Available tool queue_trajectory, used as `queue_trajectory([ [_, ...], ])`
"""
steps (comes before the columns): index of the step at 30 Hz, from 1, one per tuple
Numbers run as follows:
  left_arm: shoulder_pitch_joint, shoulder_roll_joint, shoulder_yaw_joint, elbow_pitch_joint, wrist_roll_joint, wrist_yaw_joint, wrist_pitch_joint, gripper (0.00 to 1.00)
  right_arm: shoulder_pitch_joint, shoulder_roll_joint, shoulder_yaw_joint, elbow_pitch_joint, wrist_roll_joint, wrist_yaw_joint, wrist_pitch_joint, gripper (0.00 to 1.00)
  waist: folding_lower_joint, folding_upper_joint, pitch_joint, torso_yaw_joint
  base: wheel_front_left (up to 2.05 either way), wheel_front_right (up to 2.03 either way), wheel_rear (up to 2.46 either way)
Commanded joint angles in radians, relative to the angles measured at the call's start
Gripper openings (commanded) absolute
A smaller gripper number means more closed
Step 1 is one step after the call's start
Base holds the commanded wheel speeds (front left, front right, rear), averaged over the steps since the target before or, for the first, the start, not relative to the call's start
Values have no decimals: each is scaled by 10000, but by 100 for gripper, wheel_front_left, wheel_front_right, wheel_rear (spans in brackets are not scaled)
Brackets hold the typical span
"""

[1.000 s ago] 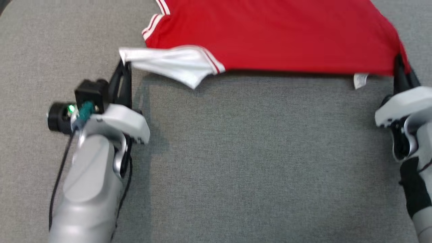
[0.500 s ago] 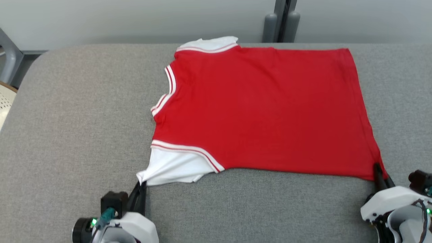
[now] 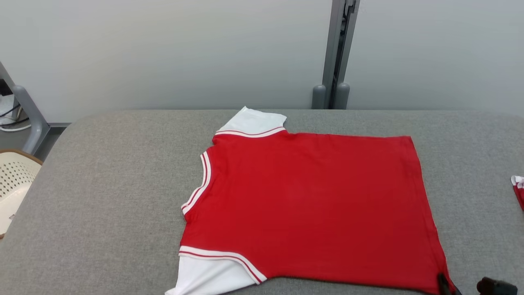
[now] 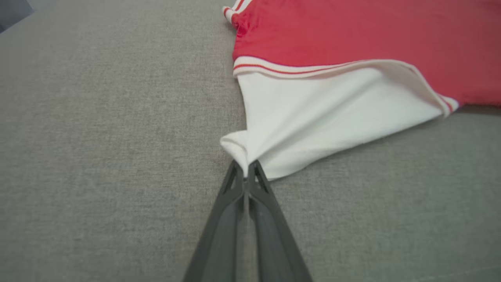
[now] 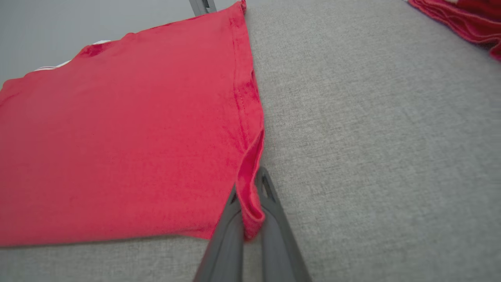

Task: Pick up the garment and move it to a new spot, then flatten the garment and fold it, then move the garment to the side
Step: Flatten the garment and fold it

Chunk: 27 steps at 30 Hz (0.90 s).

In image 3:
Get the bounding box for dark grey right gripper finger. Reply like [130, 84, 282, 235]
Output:
[437, 272, 463, 295]

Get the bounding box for red shorts with white stripe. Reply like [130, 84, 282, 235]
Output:
[510, 175, 524, 211]

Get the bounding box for red shirt with white sleeves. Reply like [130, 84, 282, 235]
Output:
[165, 106, 456, 295]

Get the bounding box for grey cylindrical post foot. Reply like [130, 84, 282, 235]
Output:
[312, 84, 327, 110]
[335, 82, 350, 110]

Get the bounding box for grey metal partition post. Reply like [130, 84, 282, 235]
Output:
[322, 0, 361, 110]

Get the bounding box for grey metal frame leg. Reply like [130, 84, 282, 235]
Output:
[0, 61, 50, 155]

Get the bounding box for white floor cable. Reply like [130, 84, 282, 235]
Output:
[0, 122, 32, 132]

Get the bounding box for thin black floor cable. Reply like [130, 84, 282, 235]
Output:
[0, 103, 30, 126]

